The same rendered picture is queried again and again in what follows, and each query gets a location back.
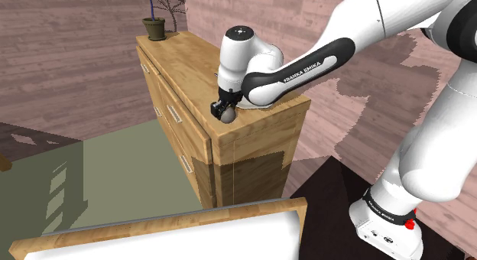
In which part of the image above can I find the white flat plate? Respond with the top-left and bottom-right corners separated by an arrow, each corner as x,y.
237,102 -> 274,112

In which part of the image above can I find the wooden bed with white mattress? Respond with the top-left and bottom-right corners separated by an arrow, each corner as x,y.
8,197 -> 309,260

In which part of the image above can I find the olive green rug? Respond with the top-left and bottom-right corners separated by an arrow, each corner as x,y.
0,119 -> 205,241

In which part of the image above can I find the wooden chest of drawers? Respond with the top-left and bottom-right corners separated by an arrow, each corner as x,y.
135,30 -> 312,210

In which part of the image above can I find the potted plant in dark pot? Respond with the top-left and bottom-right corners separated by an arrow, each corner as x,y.
141,0 -> 188,42

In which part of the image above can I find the grey round ball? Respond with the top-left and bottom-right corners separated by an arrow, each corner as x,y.
220,105 -> 239,125

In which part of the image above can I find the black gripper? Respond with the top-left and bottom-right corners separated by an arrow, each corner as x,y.
210,86 -> 245,121

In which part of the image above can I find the dark robot stand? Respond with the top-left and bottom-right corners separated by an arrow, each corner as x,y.
290,156 -> 467,260

